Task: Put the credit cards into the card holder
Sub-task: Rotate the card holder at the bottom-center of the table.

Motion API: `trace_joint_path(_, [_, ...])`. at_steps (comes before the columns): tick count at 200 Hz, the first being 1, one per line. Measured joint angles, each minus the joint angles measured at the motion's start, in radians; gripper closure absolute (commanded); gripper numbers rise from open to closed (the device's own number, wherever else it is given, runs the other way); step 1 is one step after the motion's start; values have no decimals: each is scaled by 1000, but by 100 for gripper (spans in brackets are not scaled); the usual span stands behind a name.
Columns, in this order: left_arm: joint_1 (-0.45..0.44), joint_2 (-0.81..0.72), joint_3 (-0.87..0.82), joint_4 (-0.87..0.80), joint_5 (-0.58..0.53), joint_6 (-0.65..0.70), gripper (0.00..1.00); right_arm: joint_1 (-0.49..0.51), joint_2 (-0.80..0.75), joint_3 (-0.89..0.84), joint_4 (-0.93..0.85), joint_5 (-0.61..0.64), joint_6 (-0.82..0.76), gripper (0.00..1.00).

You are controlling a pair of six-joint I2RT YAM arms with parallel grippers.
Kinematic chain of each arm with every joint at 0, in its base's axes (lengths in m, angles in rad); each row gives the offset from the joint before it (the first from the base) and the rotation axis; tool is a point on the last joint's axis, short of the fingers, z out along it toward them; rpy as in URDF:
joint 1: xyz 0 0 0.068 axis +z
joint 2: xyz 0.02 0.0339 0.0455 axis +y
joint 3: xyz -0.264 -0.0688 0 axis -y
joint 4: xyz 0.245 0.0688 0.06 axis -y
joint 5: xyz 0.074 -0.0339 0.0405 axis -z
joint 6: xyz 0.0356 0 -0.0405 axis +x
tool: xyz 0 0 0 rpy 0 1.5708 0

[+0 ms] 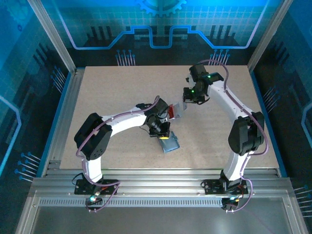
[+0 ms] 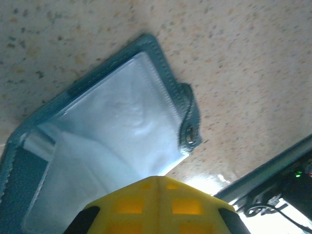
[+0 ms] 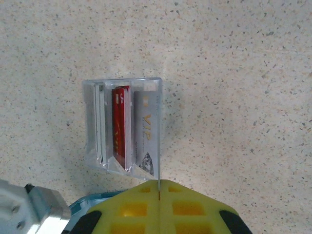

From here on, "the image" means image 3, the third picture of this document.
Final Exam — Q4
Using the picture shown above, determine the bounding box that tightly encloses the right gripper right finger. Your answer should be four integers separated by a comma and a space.
159, 179, 254, 234

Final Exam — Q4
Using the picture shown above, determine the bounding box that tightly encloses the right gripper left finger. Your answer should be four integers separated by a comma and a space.
62, 179, 161, 234

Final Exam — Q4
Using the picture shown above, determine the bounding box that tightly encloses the red credit card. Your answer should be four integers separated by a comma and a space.
157, 124, 162, 195

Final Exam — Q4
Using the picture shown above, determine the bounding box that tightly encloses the teal card holder wallet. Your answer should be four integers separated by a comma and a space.
63, 191, 127, 234

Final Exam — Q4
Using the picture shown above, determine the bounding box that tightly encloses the silver VIP card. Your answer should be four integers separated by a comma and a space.
133, 91, 159, 176

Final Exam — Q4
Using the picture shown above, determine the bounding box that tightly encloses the red card stack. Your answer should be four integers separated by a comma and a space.
111, 85, 134, 171

